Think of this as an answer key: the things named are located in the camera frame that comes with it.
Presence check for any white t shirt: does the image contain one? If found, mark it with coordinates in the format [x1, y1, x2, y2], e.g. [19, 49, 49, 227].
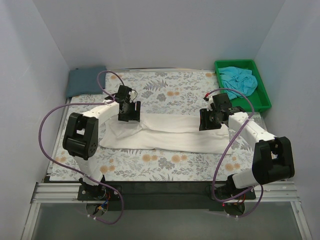
[99, 113, 229, 154]

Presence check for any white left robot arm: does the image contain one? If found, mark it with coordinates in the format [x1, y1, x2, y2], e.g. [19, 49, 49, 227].
[62, 85, 141, 200]

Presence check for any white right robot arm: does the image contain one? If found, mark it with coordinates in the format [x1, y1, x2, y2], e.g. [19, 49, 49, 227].
[199, 93, 295, 199]

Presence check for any light blue t shirt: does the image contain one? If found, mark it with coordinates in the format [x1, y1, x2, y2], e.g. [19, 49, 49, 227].
[218, 66, 258, 97]

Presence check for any floral table cloth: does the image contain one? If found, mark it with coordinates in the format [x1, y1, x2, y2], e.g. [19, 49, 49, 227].
[49, 70, 280, 182]

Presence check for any green plastic bin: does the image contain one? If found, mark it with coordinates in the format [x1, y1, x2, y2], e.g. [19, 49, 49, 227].
[214, 59, 272, 112]

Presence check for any folded dark teal t shirt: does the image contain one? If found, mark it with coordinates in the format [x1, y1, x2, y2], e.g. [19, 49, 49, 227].
[65, 66, 107, 98]

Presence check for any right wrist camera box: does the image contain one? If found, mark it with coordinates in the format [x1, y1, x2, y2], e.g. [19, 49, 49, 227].
[203, 93, 215, 111]

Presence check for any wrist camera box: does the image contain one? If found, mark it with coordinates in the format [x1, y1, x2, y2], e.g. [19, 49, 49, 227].
[129, 89, 138, 102]
[203, 93, 215, 111]

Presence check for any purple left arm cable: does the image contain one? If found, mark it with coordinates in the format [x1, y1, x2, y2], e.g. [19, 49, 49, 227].
[39, 70, 125, 225]

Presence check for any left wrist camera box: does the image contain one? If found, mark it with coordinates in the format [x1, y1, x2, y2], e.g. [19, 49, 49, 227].
[129, 89, 138, 102]

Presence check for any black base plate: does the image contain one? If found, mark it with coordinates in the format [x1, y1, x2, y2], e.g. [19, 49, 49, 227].
[77, 181, 244, 211]

